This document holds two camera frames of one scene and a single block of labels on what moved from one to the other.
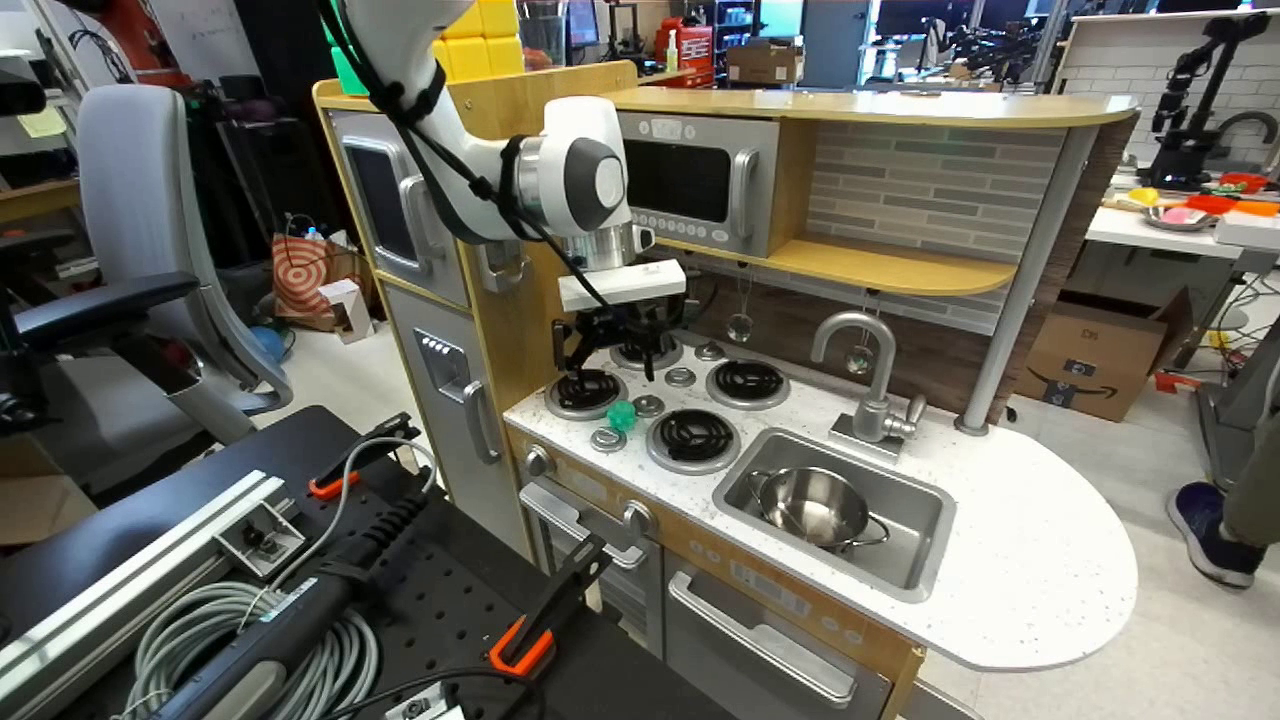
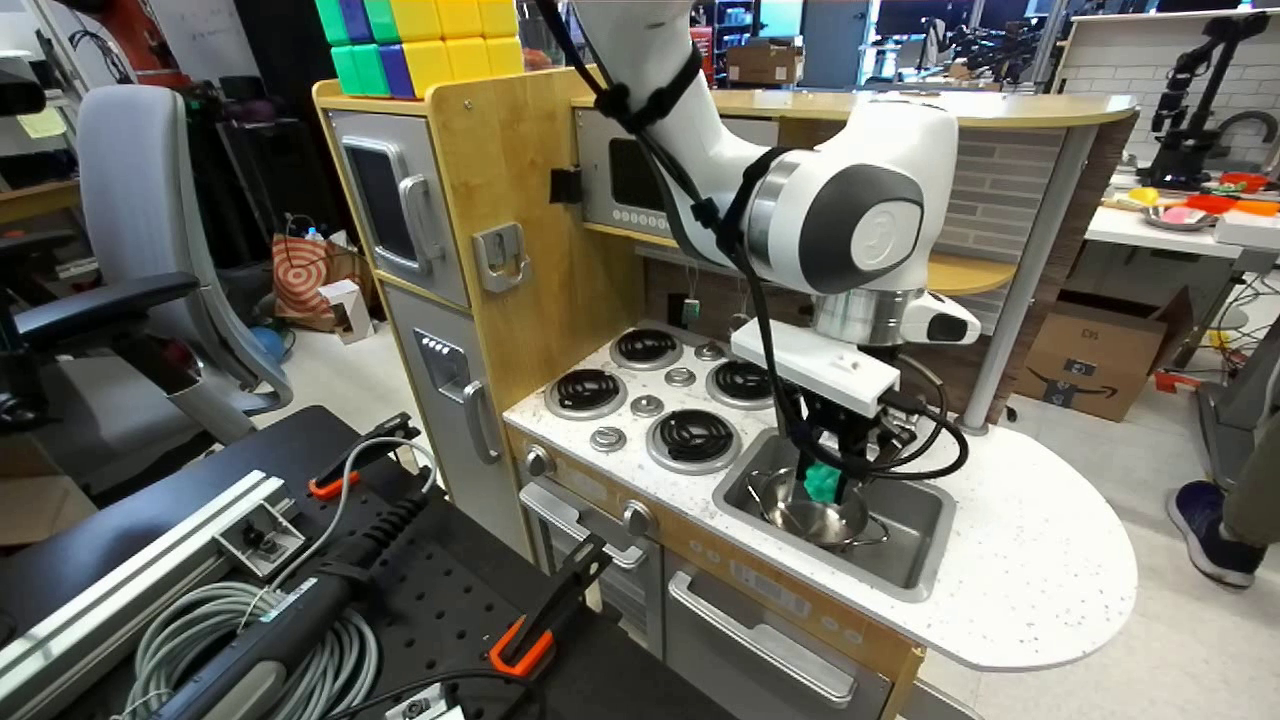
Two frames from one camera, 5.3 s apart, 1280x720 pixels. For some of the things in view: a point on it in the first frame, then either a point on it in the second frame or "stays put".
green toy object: [623, 419] -> [823, 480]
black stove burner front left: [584, 392] stays put
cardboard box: [1096, 356] stays put
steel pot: [813, 509] stays put
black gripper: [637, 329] -> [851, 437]
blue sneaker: [1213, 555] stays put
